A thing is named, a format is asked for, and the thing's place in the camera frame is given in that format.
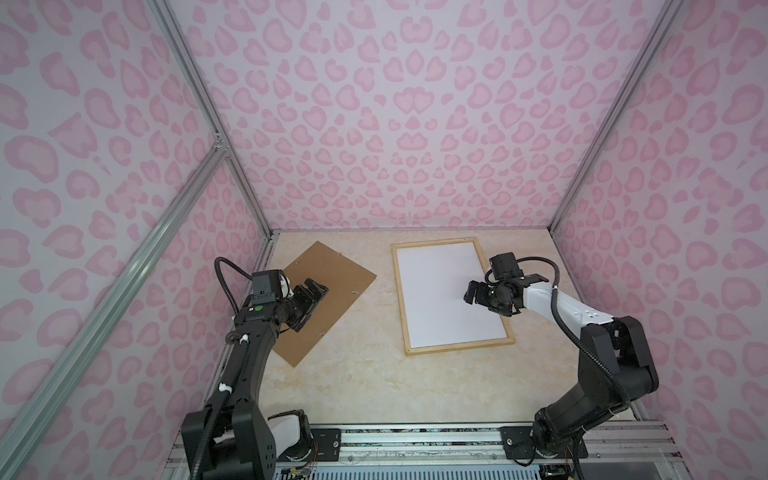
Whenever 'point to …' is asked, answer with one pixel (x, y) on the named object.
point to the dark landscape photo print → (434, 281)
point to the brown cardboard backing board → (345, 281)
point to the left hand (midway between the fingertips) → (321, 294)
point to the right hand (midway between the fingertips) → (479, 298)
